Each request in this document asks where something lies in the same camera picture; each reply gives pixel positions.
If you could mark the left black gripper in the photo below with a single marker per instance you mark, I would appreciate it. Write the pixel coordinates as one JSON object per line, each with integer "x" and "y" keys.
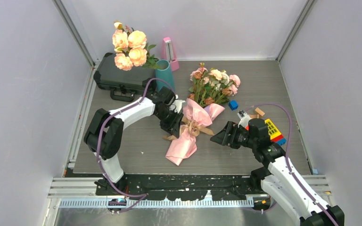
{"x": 173, "y": 126}

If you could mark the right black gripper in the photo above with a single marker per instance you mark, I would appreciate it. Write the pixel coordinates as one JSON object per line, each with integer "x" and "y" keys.
{"x": 222, "y": 138}

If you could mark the tan ribbon bow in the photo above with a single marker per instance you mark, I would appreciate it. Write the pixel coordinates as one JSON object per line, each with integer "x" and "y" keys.
{"x": 192, "y": 127}

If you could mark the pink flower bouquet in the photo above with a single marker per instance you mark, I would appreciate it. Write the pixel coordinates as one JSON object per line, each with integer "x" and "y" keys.
{"x": 210, "y": 90}

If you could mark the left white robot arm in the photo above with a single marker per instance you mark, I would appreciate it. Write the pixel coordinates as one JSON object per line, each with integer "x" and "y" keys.
{"x": 104, "y": 133}

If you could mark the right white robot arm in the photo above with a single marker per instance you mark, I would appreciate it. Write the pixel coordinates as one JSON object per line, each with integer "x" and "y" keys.
{"x": 278, "y": 177}

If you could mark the teal vase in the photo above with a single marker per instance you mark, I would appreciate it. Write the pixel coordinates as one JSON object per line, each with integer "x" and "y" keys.
{"x": 164, "y": 74}

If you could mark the small blue brick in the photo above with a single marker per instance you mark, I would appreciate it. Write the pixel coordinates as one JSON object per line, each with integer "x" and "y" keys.
{"x": 233, "y": 105}

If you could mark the wooden arch block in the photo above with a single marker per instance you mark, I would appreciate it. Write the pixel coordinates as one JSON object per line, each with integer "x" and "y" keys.
{"x": 254, "y": 116}

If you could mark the wooden rectangular block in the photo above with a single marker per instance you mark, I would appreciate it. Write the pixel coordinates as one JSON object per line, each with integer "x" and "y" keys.
{"x": 259, "y": 112}

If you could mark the yellow window block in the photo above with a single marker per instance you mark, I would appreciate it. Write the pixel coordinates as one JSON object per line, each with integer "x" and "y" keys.
{"x": 272, "y": 129}

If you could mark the red flat brick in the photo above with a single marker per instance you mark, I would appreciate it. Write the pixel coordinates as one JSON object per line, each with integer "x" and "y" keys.
{"x": 277, "y": 138}

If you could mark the blue flat brick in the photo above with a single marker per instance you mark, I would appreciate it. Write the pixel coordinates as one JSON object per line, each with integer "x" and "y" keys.
{"x": 281, "y": 141}

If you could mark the black carrying case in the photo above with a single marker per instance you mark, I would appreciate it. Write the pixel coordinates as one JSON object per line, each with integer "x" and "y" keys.
{"x": 122, "y": 85}

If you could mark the pink metronome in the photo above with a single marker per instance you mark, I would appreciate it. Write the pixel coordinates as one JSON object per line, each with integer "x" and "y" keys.
{"x": 169, "y": 54}

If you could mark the peach artificial roses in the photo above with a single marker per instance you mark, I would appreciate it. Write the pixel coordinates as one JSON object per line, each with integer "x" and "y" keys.
{"x": 132, "y": 49}

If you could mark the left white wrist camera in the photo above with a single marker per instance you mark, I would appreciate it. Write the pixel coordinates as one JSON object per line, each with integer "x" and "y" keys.
{"x": 177, "y": 105}

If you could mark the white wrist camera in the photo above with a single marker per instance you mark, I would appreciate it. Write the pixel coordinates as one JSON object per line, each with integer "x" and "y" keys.
{"x": 177, "y": 105}
{"x": 244, "y": 118}

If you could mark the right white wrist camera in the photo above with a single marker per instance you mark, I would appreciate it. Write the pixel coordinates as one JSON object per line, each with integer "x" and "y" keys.
{"x": 244, "y": 118}

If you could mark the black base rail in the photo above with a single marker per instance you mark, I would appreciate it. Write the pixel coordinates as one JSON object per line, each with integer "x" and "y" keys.
{"x": 180, "y": 187}

